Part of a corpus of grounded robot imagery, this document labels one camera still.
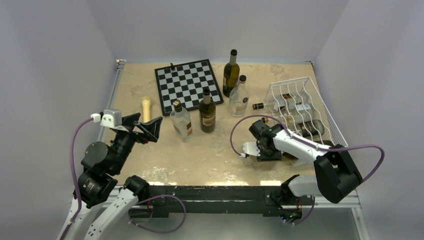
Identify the black front mounting beam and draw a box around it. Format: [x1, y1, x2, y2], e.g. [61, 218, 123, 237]
[130, 185, 312, 218]

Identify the clear square liquor bottle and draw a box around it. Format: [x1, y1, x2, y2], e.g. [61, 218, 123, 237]
[169, 100, 193, 142]

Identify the aluminium table frame rail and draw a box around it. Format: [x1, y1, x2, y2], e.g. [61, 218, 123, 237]
[67, 59, 127, 206]

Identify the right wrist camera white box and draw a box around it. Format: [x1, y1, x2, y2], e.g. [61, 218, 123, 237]
[241, 141, 261, 158]

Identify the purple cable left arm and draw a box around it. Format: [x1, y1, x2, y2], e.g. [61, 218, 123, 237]
[59, 117, 95, 239]

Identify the clear bottle gold black cap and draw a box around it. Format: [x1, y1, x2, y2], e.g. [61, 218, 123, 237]
[252, 91, 312, 112]

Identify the dark wine bottle silver neck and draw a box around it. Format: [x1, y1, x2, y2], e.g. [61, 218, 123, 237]
[292, 119, 325, 138]

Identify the green wine bottle white label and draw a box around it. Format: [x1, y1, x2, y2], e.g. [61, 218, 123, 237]
[222, 49, 240, 98]

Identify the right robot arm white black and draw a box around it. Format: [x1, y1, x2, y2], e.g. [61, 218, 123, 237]
[125, 114, 365, 204]

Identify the dark wine bottle brown label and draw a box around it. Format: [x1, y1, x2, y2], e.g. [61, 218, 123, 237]
[198, 87, 216, 133]

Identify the clear round bottle blue emblem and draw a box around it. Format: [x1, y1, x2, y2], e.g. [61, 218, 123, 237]
[228, 75, 250, 117]

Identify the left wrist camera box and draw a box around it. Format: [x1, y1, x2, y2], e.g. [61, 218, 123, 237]
[90, 108, 122, 129]

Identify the black white chessboard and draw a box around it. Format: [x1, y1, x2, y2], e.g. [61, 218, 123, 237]
[154, 59, 224, 116]

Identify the white wire wine rack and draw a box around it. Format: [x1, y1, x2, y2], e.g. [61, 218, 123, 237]
[264, 76, 348, 147]

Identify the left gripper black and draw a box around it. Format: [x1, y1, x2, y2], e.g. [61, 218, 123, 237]
[110, 112, 162, 173]

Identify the purple cable under table front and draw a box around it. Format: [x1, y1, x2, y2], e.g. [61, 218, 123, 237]
[128, 193, 186, 233]

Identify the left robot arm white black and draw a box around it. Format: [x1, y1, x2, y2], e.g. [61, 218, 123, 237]
[58, 109, 163, 240]

